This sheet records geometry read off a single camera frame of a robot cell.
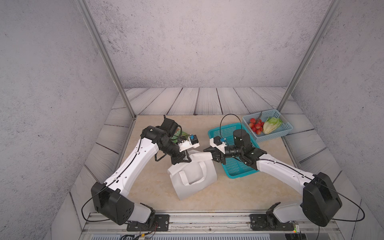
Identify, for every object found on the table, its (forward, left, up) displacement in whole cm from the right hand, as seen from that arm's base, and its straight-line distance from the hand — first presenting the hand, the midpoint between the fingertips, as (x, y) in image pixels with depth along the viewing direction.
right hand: (206, 153), depth 73 cm
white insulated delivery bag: (-8, +8, -9) cm, 14 cm away
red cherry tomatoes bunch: (+34, -37, -18) cm, 53 cm away
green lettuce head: (+34, -47, -18) cm, 61 cm away
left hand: (-3, +7, 0) cm, 8 cm away
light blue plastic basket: (+32, -57, -20) cm, 68 cm away
